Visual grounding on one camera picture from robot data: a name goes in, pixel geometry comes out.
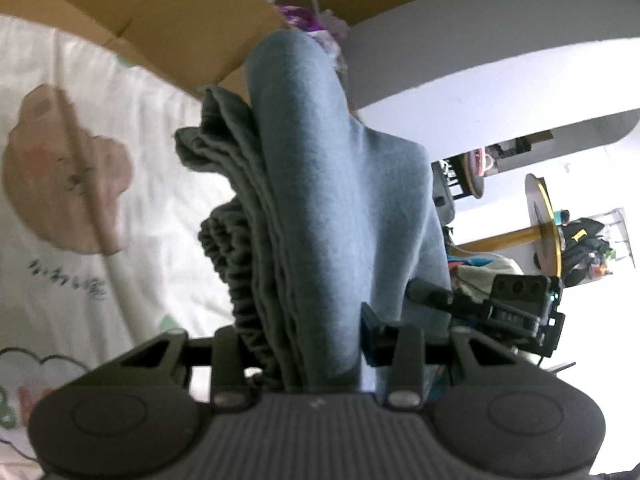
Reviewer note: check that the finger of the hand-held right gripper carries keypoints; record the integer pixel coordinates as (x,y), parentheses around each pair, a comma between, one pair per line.
(440,297)

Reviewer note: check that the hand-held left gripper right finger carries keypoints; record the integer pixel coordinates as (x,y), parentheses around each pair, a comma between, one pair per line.
(370,335)

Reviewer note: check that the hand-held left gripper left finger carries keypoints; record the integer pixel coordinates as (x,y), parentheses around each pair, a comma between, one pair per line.
(227,360)

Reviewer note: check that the blue denim pants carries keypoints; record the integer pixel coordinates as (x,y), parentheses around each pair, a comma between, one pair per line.
(325,185)

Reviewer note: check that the light green cloth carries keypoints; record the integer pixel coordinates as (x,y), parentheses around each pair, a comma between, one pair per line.
(480,272)

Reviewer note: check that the black bag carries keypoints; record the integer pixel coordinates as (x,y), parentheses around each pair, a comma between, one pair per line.
(582,250)

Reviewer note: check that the round wooden side table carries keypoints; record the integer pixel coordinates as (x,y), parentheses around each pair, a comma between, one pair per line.
(542,220)

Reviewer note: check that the round wooden stool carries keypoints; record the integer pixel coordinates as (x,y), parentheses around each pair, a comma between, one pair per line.
(472,172)

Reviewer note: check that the cream printed bed sheet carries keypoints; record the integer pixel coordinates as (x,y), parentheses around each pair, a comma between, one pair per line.
(125,110)

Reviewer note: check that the purple plastic bag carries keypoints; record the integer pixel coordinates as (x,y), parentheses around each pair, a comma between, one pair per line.
(300,17)

